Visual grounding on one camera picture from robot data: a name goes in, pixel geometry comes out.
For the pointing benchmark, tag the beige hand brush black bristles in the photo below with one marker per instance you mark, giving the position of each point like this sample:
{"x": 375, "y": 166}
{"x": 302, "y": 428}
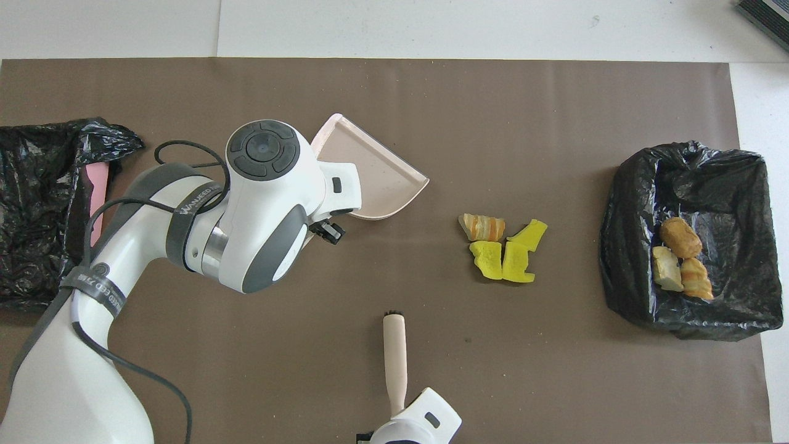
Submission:
{"x": 394, "y": 357}

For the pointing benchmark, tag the dark ribbed panel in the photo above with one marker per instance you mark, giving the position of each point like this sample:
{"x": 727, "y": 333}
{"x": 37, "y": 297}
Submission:
{"x": 767, "y": 15}

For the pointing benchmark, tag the bin lined with black bag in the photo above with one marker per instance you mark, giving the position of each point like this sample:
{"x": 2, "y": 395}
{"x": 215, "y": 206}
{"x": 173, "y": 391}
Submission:
{"x": 635, "y": 246}

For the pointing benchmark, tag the loose black trash bag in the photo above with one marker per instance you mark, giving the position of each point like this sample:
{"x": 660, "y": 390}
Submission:
{"x": 31, "y": 203}

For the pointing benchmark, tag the pink plastic bin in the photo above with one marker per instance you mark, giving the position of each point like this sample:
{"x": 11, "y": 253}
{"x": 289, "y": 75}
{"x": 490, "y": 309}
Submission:
{"x": 97, "y": 185}

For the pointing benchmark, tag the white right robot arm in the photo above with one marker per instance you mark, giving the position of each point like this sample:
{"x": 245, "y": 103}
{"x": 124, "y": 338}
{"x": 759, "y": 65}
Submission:
{"x": 419, "y": 422}

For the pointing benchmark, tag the beige plastic dustpan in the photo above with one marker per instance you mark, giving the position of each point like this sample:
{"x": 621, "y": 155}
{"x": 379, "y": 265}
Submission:
{"x": 382, "y": 179}

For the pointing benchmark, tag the striped croissant toy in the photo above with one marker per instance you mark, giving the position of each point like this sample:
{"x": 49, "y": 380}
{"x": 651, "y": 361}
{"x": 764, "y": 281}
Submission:
{"x": 696, "y": 279}
{"x": 481, "y": 227}

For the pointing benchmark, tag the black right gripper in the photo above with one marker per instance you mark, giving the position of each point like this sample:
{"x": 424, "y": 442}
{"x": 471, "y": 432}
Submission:
{"x": 367, "y": 438}

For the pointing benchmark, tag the brown paper table mat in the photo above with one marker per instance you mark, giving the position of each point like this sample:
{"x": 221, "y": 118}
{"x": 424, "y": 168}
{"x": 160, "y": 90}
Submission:
{"x": 394, "y": 92}

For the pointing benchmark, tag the pale flaky bread toy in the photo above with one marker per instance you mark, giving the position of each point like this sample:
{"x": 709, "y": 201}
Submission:
{"x": 667, "y": 270}

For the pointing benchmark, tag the yellow wedge sponge piece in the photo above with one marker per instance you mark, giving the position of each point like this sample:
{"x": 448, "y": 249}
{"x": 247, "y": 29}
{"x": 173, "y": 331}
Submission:
{"x": 528, "y": 234}

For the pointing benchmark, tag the brown bread roll toy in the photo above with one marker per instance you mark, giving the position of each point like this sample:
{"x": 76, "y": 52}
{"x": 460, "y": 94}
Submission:
{"x": 681, "y": 237}

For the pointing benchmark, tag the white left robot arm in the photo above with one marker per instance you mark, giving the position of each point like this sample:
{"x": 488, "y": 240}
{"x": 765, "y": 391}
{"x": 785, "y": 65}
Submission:
{"x": 271, "y": 185}

